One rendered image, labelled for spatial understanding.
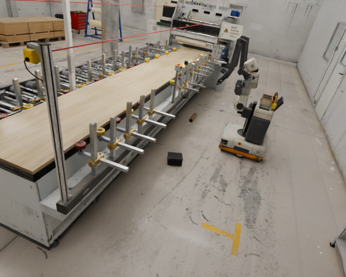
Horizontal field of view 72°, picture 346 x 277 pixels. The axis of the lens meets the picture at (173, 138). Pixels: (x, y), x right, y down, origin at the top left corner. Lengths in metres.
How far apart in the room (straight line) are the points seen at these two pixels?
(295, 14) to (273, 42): 1.31
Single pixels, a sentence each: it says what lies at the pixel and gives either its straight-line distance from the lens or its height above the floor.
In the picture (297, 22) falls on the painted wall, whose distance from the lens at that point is 12.35.
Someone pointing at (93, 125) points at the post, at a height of 1.14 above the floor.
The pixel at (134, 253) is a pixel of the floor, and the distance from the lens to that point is 2.34.
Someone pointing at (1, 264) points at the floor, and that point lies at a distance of 2.48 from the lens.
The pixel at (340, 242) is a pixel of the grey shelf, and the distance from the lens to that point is 3.03.
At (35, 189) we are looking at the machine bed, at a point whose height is 0.73.
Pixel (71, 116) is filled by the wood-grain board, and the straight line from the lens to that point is 2.35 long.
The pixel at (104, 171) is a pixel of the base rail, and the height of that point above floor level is 0.69.
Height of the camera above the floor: 1.97
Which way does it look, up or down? 31 degrees down
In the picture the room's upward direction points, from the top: 9 degrees clockwise
